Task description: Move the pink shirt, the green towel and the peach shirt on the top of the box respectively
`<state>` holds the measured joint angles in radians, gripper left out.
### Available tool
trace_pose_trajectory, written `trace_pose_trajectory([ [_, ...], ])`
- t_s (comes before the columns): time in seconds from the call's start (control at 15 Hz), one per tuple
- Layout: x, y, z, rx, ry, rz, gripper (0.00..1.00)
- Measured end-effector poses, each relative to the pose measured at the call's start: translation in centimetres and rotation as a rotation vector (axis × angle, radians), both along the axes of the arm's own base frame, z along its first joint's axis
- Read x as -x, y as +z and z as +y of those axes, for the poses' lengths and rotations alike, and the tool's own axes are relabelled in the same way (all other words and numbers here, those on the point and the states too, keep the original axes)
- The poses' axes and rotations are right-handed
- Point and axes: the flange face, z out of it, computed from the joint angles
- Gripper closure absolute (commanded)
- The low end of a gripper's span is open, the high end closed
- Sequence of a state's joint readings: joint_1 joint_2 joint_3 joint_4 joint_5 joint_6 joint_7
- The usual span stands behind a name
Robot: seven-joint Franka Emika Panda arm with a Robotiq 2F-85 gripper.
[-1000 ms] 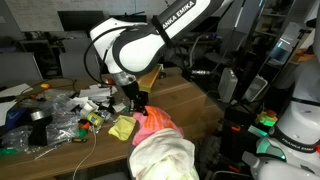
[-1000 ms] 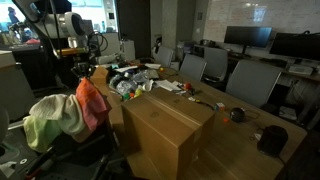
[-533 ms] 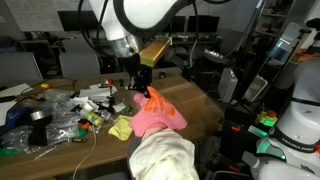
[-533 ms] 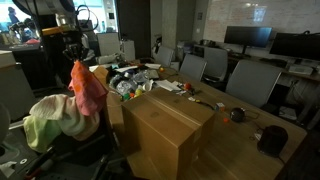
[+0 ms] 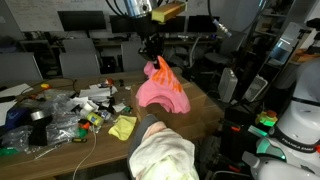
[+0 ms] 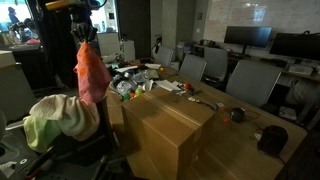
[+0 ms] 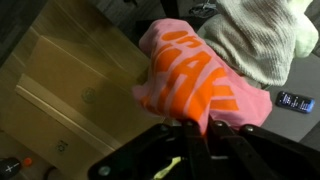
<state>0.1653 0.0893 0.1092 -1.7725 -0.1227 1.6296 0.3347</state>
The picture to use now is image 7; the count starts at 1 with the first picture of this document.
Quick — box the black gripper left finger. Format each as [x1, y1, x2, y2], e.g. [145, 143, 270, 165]
[88, 119, 213, 180]

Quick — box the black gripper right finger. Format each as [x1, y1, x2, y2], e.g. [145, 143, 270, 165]
[208, 118, 320, 180]

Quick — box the pink shirt orange print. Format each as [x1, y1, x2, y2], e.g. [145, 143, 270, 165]
[131, 18, 274, 135]

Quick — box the white and green towel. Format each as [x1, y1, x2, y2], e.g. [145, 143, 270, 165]
[202, 0, 320, 88]

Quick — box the large cardboard box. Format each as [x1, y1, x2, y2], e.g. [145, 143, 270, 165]
[0, 0, 166, 180]

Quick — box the phone with blue screen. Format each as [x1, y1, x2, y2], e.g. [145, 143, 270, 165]
[275, 90, 316, 115]

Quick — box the small orange button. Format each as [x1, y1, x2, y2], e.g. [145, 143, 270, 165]
[22, 156, 34, 168]

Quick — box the black round device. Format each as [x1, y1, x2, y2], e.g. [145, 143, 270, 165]
[0, 157, 23, 180]

